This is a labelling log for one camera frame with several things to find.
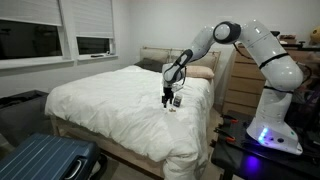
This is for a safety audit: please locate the wooden dresser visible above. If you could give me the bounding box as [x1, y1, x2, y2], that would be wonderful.
[222, 45, 265, 115]

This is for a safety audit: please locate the black robot table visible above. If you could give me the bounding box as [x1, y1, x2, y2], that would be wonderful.
[211, 111, 320, 180]

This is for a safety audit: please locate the pink pillow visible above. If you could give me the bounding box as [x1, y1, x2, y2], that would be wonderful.
[186, 66, 214, 79]

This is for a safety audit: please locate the wooden bed frame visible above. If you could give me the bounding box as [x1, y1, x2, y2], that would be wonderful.
[50, 116, 164, 180]

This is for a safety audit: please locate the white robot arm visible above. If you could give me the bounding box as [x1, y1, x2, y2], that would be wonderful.
[162, 20, 303, 155]

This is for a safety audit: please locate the left window with blind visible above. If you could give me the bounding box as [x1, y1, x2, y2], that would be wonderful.
[0, 0, 74, 70]

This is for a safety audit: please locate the blue hard suitcase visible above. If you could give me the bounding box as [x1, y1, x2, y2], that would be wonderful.
[0, 134, 100, 180]

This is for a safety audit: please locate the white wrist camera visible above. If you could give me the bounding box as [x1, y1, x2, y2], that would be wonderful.
[172, 83, 183, 92]

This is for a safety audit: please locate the dark storage bin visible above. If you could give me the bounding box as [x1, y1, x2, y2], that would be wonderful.
[0, 90, 53, 147]

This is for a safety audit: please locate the orange black clamp far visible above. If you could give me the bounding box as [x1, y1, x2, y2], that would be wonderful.
[221, 114, 239, 123]

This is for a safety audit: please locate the window with blind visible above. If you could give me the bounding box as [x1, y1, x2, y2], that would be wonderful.
[0, 0, 74, 70]
[71, 0, 115, 59]

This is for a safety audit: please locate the white bed duvet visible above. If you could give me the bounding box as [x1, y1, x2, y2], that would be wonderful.
[45, 65, 214, 180]

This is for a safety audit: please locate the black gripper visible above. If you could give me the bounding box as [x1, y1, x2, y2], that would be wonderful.
[162, 87, 173, 108]

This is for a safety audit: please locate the beige headboard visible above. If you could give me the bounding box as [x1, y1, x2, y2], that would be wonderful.
[140, 46, 221, 71]

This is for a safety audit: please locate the dark grey pillow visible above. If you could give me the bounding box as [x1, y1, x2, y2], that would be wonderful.
[136, 58, 163, 73]

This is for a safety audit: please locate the orange black clamp near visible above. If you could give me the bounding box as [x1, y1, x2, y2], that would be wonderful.
[214, 128, 236, 142]

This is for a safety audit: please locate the right window with blind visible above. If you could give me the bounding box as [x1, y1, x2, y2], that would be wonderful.
[71, 0, 115, 59]

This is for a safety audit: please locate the orange black clamp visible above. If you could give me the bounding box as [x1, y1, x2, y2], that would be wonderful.
[221, 114, 239, 123]
[214, 128, 236, 142]

